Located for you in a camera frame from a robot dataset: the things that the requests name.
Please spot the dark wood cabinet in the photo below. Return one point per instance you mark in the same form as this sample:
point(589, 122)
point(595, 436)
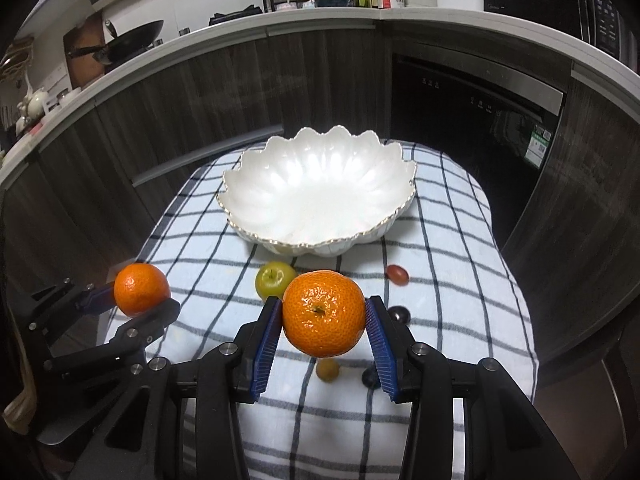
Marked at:
point(200, 95)

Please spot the large orange mandarin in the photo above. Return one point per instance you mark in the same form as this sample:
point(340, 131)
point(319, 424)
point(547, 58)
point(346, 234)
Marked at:
point(325, 316)

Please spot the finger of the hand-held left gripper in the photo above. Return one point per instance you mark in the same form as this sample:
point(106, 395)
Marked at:
point(150, 322)
point(95, 298)

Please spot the white scalloped bowl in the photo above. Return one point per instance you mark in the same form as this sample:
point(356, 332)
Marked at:
point(320, 195)

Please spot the black wok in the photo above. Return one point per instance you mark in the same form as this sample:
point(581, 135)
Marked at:
point(132, 39)

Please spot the brown longan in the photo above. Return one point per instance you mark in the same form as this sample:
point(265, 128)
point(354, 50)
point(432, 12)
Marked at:
point(327, 371)

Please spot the green round fruit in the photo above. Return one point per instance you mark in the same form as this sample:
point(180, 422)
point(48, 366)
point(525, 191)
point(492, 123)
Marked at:
point(272, 280)

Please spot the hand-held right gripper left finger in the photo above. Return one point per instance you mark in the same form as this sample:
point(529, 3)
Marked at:
point(265, 347)

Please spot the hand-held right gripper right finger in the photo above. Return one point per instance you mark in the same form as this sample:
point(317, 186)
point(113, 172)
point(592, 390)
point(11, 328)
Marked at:
point(381, 355)

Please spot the small orange mandarin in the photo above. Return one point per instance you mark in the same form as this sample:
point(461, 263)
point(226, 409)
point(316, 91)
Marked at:
point(141, 287)

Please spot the white checked cloth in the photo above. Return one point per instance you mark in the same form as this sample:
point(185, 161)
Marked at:
point(450, 270)

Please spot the white teapot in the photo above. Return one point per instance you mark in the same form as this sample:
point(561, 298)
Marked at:
point(36, 102)

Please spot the black stove grate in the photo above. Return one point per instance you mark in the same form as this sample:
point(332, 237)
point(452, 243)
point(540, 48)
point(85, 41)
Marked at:
point(235, 16)

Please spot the black built-in dishwasher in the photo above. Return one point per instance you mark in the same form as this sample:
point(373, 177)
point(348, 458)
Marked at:
point(450, 125)

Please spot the green energy sticker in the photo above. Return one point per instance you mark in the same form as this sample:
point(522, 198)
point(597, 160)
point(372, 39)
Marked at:
point(540, 149)

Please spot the teal dish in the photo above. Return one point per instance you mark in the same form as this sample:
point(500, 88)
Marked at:
point(334, 2)

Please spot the brown cutting board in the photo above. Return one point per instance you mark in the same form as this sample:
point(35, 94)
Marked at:
point(82, 35)

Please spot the dark purple grape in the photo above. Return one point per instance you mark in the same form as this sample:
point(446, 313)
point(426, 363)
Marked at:
point(401, 314)
point(369, 379)

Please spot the red grape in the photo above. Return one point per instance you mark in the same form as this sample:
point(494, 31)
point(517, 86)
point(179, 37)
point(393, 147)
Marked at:
point(398, 274)

